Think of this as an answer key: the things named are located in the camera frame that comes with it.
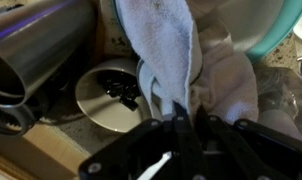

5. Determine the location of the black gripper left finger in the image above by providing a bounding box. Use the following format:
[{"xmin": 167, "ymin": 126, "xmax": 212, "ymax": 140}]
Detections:
[{"xmin": 79, "ymin": 101, "xmax": 209, "ymax": 180}]

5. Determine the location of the stainless steel tumbler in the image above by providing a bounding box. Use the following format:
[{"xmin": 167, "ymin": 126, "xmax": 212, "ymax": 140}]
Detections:
[{"xmin": 0, "ymin": 0, "xmax": 99, "ymax": 109}]

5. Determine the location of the teal rimmed bowl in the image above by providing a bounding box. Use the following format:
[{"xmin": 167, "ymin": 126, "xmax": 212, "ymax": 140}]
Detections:
[{"xmin": 187, "ymin": 0, "xmax": 286, "ymax": 54}]

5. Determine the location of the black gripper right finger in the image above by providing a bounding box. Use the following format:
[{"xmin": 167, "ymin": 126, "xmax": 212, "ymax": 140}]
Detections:
[{"xmin": 194, "ymin": 105, "xmax": 302, "ymax": 180}]

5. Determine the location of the beige ceramic mug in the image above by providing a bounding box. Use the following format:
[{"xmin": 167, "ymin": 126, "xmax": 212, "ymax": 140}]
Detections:
[{"xmin": 74, "ymin": 58, "xmax": 205, "ymax": 134}]

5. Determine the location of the light blue tea towel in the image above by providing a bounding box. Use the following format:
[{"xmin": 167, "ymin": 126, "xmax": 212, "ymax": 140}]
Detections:
[{"xmin": 112, "ymin": 0, "xmax": 260, "ymax": 127}]

